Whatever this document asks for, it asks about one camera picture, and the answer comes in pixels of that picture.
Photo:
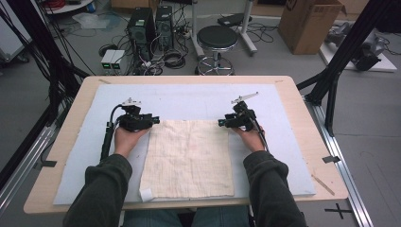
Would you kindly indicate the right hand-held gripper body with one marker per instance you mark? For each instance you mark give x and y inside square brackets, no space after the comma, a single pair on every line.
[241,119]

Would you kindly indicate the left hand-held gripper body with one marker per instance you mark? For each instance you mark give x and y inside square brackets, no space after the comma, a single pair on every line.
[134,121]

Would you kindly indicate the cream printed cloth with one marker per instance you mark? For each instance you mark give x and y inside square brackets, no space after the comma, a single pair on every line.
[189,157]

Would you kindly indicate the person's left hand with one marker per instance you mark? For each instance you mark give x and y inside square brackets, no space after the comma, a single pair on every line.
[124,142]

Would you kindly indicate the person's right hand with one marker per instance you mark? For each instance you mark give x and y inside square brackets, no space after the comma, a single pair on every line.
[253,140]

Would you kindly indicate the light blue table mat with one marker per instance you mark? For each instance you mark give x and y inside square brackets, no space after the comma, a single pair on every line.
[189,101]

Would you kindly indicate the white box with green display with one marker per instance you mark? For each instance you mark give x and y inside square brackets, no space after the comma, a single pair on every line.
[118,60]
[107,60]

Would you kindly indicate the wooden table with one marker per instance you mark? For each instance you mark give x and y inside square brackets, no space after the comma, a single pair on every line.
[318,126]

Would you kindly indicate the black round stool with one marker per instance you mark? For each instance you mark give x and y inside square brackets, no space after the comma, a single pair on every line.
[217,37]

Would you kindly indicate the black computer tower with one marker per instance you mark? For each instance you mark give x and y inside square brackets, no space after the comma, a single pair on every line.
[141,30]
[164,26]

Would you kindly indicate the white metal stand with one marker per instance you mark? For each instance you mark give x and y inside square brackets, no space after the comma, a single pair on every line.
[247,28]

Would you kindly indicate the person's right leg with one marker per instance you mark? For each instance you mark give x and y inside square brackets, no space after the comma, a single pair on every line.
[220,217]

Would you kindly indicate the person's leg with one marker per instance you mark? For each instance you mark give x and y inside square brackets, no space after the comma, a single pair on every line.
[151,219]
[220,217]

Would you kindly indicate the black tape piece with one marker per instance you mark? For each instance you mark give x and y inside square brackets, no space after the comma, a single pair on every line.
[48,164]
[331,159]

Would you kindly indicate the person's left leg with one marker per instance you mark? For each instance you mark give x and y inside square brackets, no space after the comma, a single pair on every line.
[151,219]

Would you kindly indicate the flat black device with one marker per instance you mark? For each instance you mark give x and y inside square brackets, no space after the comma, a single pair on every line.
[233,19]

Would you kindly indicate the thin wooden strip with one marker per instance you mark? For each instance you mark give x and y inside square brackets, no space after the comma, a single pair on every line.
[323,185]

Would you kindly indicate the clear plastic bag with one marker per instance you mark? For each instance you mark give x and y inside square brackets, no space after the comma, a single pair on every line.
[91,20]

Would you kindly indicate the cardboard box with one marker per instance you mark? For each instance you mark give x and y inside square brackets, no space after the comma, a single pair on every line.
[309,25]

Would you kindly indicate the white board with grey device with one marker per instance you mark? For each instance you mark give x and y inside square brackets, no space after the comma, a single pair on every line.
[362,53]

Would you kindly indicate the aluminium rail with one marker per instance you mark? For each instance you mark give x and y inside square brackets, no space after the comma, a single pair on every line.
[22,170]
[343,164]

